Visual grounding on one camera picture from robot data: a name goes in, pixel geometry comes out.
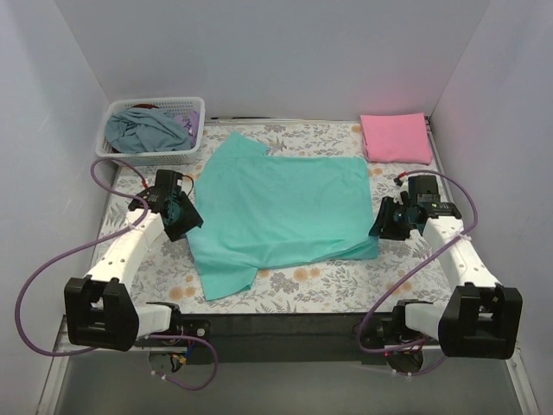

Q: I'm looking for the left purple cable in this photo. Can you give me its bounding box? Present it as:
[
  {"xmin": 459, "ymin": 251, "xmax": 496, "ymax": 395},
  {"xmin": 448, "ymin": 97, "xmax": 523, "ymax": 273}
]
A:
[{"xmin": 15, "ymin": 157, "xmax": 218, "ymax": 391}]

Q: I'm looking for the white plastic laundry basket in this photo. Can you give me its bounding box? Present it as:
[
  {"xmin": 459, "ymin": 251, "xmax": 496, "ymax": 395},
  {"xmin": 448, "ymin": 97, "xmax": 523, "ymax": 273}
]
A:
[{"xmin": 96, "ymin": 97, "xmax": 206, "ymax": 166}]

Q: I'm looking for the lilac t-shirt in basket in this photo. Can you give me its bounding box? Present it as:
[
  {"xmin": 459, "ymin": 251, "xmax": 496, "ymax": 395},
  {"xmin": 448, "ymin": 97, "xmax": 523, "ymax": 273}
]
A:
[{"xmin": 173, "ymin": 110, "xmax": 200, "ymax": 148}]

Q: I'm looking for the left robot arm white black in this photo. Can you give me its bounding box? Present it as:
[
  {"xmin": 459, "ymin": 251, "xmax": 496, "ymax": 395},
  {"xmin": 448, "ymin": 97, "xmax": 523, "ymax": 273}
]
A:
[{"xmin": 64, "ymin": 169, "xmax": 203, "ymax": 351}]

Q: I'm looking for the grey-blue t-shirt in basket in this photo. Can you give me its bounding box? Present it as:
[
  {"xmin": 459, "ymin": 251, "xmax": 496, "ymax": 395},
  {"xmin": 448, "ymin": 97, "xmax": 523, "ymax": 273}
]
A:
[{"xmin": 105, "ymin": 108, "xmax": 192, "ymax": 154}]

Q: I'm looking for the teal t-shirt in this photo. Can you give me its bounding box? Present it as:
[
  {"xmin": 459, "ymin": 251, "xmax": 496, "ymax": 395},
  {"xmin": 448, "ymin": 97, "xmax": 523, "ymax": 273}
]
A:
[{"xmin": 188, "ymin": 132, "xmax": 378, "ymax": 301}]

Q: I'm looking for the folded pink t-shirt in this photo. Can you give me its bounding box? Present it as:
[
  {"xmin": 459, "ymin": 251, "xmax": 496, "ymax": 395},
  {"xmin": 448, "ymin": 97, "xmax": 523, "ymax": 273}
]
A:
[{"xmin": 360, "ymin": 113, "xmax": 432, "ymax": 165}]

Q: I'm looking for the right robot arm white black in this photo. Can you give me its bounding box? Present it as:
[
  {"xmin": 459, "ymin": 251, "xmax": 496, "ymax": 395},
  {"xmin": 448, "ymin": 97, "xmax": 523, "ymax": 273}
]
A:
[{"xmin": 357, "ymin": 169, "xmax": 523, "ymax": 360}]

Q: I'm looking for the dark red garment in basket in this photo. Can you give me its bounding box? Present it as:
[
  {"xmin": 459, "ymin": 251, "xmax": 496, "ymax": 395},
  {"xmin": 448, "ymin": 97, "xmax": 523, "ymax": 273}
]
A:
[{"xmin": 131, "ymin": 104, "xmax": 160, "ymax": 110}]

